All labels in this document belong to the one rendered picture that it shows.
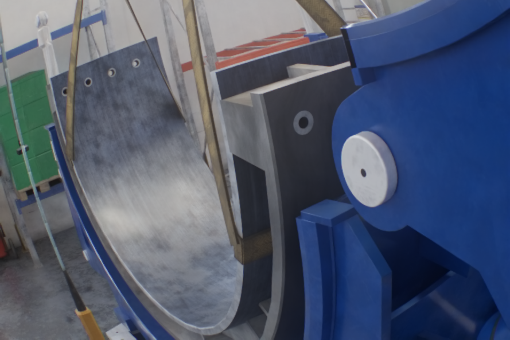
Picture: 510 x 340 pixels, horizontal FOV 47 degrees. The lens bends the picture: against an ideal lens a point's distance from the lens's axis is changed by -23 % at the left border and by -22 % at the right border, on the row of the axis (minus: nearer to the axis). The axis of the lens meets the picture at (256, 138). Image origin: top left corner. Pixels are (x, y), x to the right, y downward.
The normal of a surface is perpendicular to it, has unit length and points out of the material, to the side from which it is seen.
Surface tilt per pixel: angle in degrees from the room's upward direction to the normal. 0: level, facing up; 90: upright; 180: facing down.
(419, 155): 90
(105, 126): 65
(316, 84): 93
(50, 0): 90
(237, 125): 90
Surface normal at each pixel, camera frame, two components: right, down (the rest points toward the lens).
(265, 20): 0.51, 0.08
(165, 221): 0.09, -0.72
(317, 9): -0.58, 0.55
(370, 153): -0.83, 0.32
